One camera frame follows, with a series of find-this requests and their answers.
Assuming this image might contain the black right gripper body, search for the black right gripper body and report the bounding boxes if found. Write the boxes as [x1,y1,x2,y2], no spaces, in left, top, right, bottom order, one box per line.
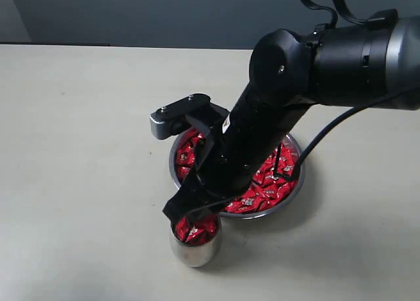
[178,113,295,206]

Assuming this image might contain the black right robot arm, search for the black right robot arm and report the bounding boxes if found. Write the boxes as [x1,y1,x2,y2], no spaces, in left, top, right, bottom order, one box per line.
[150,11,419,224]

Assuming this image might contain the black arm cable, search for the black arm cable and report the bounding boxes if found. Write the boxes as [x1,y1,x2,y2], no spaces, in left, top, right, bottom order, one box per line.
[272,0,420,184]

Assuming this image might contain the stainless steel cup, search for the stainless steel cup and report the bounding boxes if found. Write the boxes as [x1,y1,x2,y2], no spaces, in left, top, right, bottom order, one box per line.
[170,215,222,268]

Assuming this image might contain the steel bowl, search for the steel bowl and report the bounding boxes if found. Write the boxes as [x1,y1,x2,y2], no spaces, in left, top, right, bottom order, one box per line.
[168,127,306,220]

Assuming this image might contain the pile of red wrapped candies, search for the pile of red wrapped candies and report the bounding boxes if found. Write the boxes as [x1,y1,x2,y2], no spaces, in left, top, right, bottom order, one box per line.
[175,132,301,214]

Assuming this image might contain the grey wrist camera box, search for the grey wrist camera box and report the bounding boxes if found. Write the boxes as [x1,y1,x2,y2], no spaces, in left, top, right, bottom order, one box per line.
[150,93,211,140]

